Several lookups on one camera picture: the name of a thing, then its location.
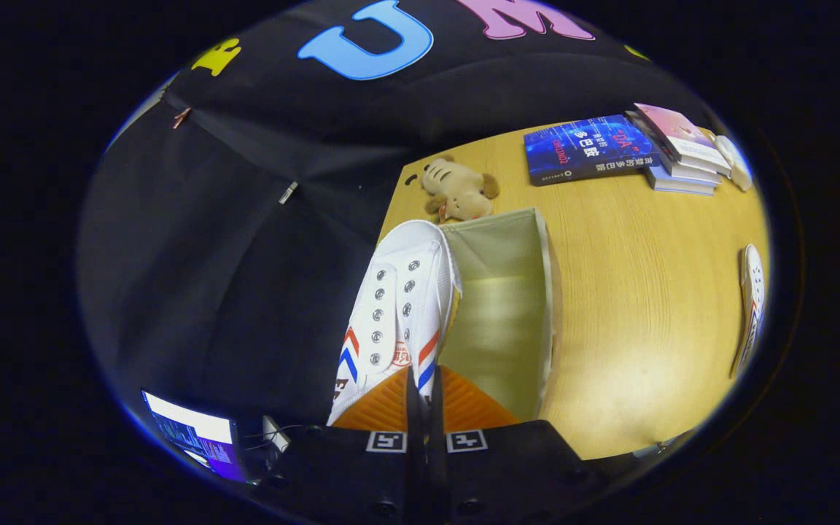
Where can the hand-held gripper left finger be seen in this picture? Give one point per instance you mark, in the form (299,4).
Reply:
(413,467)

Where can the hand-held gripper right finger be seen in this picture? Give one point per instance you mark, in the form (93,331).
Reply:
(438,467)

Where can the white canvas shoe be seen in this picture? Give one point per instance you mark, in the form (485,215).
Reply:
(753,306)
(398,292)

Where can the white power adapter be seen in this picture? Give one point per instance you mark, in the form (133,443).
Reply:
(275,434)

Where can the lit computer screen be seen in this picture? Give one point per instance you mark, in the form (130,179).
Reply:
(194,434)

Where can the tan plush dog toy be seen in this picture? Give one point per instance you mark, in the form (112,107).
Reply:
(460,189)

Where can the black backdrop cloth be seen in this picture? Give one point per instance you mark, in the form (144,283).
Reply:
(208,255)

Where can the silver clip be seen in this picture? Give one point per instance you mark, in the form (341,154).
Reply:
(288,192)

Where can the blue cover book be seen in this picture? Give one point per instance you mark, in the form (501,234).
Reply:
(584,149)

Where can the pale blue book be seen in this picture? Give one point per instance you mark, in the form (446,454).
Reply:
(675,186)

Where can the pink cover book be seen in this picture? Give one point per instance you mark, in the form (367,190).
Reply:
(679,135)

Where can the pink clip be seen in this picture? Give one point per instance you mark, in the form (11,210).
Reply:
(181,117)

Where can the white plush toy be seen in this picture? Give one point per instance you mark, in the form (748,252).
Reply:
(735,162)

